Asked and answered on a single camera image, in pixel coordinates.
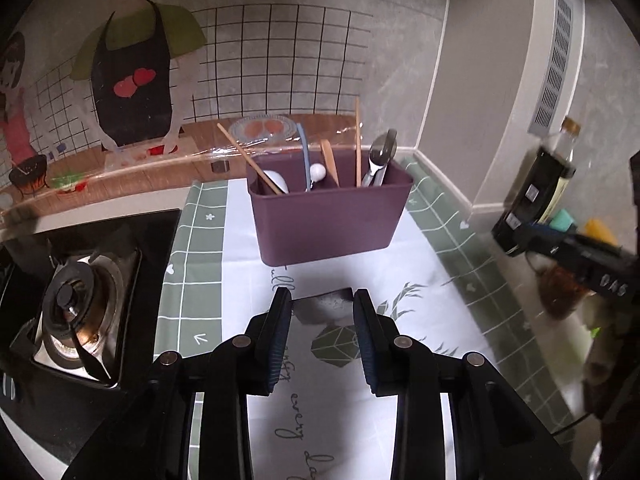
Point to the white ceramic spoon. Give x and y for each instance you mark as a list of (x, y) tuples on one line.
[(274, 180)]

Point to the dark sauce bottle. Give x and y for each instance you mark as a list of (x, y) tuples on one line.
[(542, 185)]

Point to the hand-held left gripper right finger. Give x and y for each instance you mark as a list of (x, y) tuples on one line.
[(364, 340)]

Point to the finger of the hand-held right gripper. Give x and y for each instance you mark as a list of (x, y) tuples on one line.
[(540, 240)]

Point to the wooden chopstick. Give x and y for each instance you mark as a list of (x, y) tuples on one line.
[(245, 156), (358, 140)]

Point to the metal spoon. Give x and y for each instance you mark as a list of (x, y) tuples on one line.
[(391, 140), (379, 155)]

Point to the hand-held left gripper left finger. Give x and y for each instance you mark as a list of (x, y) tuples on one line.
[(280, 340)]

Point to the gas stove burner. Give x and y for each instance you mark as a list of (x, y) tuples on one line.
[(75, 300)]

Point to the wall vent grille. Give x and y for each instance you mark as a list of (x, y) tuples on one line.
[(554, 60)]

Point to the purple utensil container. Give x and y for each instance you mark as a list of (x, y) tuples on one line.
[(325, 220)]

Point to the yellow sponge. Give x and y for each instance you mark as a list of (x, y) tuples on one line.
[(600, 231)]

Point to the green and white table mat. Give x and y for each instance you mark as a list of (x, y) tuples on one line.
[(225, 240)]

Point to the wooden spoon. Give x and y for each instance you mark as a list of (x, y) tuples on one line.
[(330, 160)]

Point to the cartoon wall poster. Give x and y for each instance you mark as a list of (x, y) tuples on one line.
[(125, 75)]

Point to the teal sponge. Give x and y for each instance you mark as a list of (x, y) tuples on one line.
[(563, 220)]

